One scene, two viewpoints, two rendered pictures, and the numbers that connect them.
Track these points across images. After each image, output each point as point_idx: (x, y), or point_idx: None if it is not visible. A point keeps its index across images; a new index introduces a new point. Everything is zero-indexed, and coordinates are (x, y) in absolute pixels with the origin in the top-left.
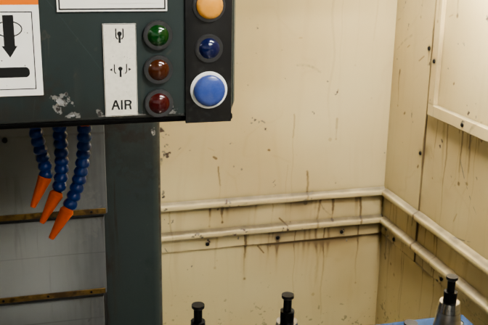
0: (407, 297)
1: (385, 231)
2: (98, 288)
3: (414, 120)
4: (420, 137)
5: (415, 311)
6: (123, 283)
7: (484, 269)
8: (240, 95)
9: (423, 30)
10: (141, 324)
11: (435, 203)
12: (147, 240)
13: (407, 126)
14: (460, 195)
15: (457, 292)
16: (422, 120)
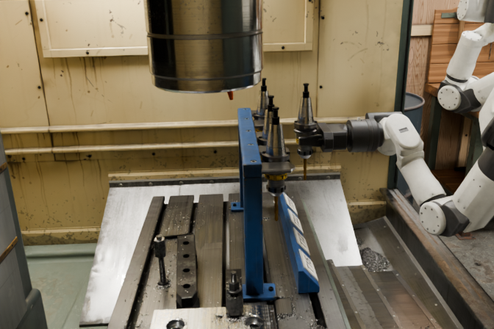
0: (52, 189)
1: (9, 158)
2: (13, 239)
3: (23, 67)
4: (36, 76)
5: (65, 192)
6: None
7: (134, 127)
8: None
9: (15, 1)
10: (20, 264)
11: (67, 113)
12: (9, 188)
13: (14, 75)
14: (92, 98)
15: (109, 155)
16: (34, 64)
